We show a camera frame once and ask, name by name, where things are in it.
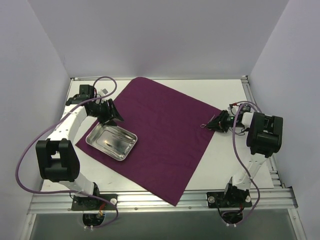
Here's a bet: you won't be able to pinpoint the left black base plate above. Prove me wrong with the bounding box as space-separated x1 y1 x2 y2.
71 193 118 211

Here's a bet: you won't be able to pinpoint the purple cloth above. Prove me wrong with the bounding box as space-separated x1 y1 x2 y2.
76 77 221 206

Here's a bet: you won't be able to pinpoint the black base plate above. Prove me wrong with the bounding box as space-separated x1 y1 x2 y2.
206 191 253 209
71 193 118 211

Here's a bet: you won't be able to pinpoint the steel instrument tray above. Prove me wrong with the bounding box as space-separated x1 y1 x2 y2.
85 123 138 162

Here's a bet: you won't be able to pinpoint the aluminium rail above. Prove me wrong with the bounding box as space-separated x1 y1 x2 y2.
27 188 298 214
241 75 284 181

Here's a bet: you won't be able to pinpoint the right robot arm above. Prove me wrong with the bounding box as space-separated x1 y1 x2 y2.
204 110 284 207

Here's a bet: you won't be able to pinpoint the aluminium right rail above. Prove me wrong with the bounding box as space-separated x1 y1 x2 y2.
241 75 284 181

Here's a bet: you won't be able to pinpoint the steel forceps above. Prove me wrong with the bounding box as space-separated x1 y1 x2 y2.
200 115 215 129
104 140 130 151

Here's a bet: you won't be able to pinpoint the steel surgical scissors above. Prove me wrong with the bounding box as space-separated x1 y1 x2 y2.
113 129 135 140

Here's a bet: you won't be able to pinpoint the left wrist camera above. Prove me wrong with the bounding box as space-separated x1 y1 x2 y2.
97 88 109 97

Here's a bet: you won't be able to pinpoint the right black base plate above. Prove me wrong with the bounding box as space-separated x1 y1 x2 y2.
206 191 253 209

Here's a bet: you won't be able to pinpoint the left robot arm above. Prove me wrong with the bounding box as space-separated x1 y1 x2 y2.
35 84 124 210

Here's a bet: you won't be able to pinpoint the aluminium front rail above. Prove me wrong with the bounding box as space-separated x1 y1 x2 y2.
27 188 298 214

